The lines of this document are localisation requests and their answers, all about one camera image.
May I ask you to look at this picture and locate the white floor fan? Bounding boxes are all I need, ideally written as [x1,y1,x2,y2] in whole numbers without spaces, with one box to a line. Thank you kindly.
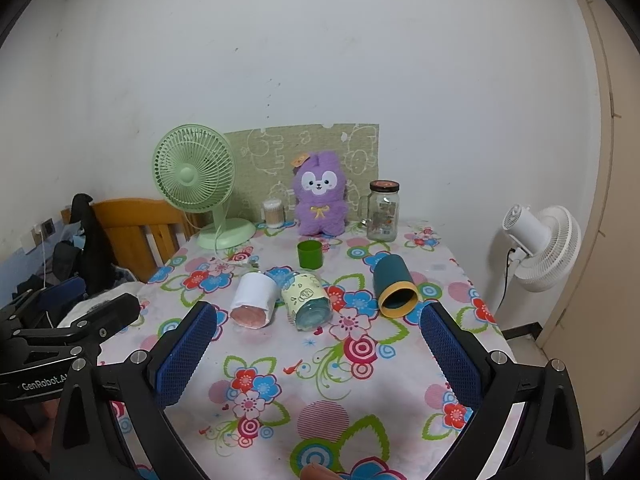
[501,204,582,292]

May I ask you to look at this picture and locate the floral tablecloth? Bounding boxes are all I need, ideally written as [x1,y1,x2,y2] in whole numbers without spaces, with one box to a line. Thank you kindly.
[100,221,508,479]

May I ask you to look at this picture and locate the green desk fan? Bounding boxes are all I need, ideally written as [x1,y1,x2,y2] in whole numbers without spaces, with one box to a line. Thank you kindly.
[152,124,256,252]

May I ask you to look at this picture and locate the glass jar black lid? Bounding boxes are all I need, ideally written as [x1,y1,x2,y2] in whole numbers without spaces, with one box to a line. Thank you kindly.
[367,180,400,242]

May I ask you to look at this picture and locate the small green cup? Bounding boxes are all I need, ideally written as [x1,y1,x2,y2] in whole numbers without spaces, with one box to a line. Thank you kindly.
[296,240,323,270]

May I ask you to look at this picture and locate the person's right hand thumb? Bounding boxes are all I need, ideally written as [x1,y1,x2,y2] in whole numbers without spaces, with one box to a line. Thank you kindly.
[299,464,342,480]

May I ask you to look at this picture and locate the teal cup yellow rim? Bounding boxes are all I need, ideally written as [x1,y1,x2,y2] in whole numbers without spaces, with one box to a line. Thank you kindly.
[373,254,419,318]

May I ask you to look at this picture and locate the black clothing pile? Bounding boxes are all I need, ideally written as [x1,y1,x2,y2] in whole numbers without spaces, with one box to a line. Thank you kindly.
[12,193,128,299]

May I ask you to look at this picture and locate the white pink cup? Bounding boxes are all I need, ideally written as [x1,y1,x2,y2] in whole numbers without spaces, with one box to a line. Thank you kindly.
[230,272,279,330]

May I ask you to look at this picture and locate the purple plush toy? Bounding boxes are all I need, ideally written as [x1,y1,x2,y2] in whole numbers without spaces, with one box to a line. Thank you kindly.
[292,151,348,236]

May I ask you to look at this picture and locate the green patterned wall mat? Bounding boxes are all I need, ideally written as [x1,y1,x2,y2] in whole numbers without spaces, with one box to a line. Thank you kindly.
[226,124,380,222]

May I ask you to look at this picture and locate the cotton swab container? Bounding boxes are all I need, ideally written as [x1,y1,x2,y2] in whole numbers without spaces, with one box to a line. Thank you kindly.
[262,198,285,229]

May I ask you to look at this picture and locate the wooden chair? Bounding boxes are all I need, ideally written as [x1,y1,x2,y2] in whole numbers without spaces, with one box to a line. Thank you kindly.
[93,198,204,283]

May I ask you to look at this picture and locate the clear cup yellow label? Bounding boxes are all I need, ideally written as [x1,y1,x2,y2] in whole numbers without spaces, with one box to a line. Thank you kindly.
[281,271,332,332]

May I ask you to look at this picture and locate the black fan cable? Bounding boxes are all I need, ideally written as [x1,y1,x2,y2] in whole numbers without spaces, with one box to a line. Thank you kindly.
[497,246,519,328]

